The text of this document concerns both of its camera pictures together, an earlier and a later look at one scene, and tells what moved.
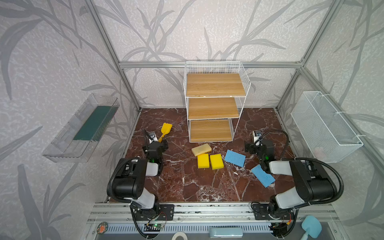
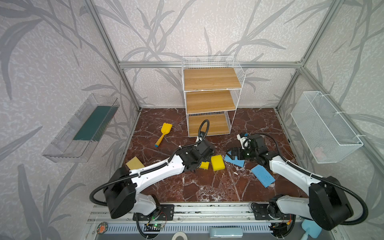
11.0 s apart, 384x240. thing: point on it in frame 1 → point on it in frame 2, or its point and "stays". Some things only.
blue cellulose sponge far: (266, 179) stays
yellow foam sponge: (217, 162) stays
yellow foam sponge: (203, 161) stays
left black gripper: (151, 144) → (197, 160)
